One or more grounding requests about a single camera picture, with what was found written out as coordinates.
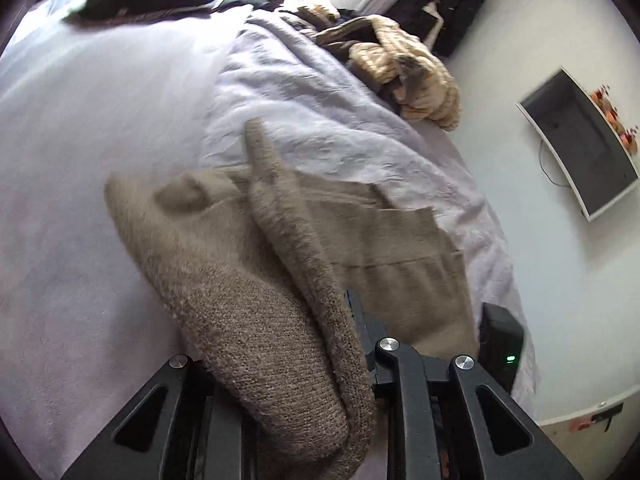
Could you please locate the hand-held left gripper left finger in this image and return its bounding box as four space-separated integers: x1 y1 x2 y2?
62 354 252 480

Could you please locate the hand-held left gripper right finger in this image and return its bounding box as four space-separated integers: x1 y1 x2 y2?
346 289 584 480

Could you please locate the tan knit sweater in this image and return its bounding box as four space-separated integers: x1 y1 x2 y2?
104 117 479 480

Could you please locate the lilac quilted blanket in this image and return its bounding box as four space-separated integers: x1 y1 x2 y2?
199 10 542 413

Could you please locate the cream striped cloth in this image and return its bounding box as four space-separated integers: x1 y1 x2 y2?
299 4 462 134

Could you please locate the white bed sheet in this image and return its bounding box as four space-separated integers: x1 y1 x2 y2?
0 0 243 467

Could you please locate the black bag on floor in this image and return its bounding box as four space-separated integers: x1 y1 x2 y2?
394 0 489 59

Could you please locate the black screen cable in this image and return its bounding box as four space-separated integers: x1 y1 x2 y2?
537 139 572 189

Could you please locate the wall mounted screen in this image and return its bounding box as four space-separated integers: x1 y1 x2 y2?
516 66 640 224

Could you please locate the orange wall decoration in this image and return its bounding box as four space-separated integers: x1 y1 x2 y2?
589 84 640 155

